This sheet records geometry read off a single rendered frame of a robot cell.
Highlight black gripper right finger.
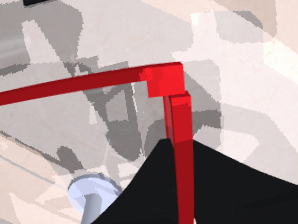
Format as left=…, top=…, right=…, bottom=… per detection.
left=193, top=140, right=298, bottom=224

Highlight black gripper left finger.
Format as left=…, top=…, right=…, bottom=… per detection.
left=90, top=139, right=180, bottom=224

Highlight black glasses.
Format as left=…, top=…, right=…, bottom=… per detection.
left=23, top=0, right=44, bottom=6

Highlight red glasses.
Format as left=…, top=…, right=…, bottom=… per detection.
left=0, top=61, right=194, bottom=224

